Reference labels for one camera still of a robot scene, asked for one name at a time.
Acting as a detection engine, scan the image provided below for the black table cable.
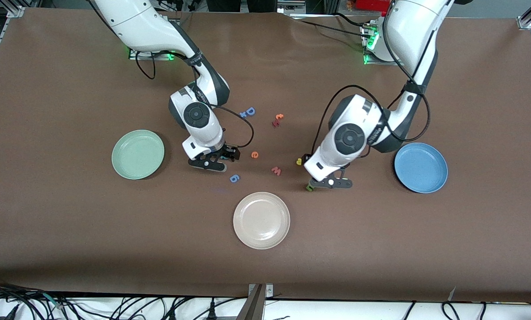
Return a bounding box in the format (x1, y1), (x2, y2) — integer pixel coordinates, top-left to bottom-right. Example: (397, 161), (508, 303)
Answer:
(292, 13), (368, 36)

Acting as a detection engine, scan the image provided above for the grey metal beam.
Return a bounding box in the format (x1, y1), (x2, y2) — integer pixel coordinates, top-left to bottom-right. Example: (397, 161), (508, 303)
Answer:
(236, 284), (266, 320)

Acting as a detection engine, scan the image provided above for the brown table cover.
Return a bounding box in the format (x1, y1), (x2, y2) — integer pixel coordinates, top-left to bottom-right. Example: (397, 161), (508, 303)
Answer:
(0, 8), (531, 304)

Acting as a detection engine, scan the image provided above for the beige plate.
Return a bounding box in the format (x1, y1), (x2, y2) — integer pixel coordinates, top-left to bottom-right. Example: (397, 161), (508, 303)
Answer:
(233, 192), (291, 250)

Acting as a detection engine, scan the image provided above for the teal floor cable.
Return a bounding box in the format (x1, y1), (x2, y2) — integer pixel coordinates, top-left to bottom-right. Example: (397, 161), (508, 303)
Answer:
(41, 291), (66, 309)

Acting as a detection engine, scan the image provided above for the silver metal bracket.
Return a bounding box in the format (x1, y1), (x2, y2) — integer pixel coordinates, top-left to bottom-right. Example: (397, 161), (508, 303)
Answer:
(248, 283), (274, 297)

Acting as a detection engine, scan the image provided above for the light green plate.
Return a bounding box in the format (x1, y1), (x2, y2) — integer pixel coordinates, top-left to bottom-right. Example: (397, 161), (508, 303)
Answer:
(111, 129), (165, 180)

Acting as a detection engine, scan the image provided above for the blue plate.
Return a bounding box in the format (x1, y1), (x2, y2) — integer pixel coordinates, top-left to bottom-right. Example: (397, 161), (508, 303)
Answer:
(394, 142), (449, 194)

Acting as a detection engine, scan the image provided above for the red box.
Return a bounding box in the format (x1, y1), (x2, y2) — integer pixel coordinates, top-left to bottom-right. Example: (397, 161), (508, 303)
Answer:
(354, 0), (391, 12)

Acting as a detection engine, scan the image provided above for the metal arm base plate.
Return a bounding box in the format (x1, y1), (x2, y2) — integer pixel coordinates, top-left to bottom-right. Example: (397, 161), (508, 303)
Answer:
(129, 44), (177, 61)
(362, 27), (404, 66)

